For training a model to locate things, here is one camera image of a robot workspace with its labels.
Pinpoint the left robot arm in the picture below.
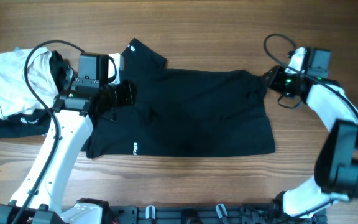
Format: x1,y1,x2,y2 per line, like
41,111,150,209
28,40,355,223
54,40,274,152
0,80,137,223

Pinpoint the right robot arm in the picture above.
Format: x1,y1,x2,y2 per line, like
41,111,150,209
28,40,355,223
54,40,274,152
262,66,358,223

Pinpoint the black folded printed t-shirt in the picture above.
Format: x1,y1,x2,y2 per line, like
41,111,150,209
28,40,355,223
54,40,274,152
0,51,73,139

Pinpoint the white folded t-shirt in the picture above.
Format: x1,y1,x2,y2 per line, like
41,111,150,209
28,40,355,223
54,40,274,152
0,47,58,119

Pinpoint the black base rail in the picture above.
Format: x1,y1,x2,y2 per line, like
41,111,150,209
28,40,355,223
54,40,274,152
63,198,328,224

